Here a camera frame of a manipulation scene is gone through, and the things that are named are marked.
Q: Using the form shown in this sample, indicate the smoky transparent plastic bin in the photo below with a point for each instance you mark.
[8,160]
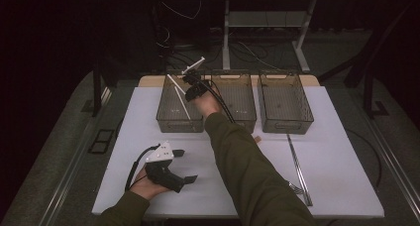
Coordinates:
[171,113]
[237,97]
[284,103]

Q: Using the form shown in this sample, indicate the black metal stand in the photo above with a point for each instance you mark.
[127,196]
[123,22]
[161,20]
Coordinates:
[368,87]
[96,93]

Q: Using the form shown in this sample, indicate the black floor frame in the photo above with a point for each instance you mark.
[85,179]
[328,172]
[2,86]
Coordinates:
[106,131]

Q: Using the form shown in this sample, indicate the white metal desk frame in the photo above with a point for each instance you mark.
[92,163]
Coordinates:
[226,37]

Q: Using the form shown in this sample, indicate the person's left hand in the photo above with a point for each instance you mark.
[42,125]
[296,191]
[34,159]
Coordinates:
[147,186]

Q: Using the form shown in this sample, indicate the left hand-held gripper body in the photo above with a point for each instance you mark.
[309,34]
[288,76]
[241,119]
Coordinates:
[163,174]

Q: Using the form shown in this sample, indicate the aluminium floor rail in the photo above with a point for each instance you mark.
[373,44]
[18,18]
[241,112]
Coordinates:
[72,163]
[396,166]

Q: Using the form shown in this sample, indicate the white table mat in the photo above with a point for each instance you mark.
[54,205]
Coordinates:
[330,186]

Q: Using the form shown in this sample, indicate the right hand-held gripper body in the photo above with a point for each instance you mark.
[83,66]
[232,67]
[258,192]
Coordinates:
[197,90]

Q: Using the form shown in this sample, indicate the person's right hand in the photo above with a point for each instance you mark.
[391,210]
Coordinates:
[208,105]

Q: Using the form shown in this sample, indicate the metal chopstick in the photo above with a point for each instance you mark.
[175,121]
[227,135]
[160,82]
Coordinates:
[308,199]
[294,153]

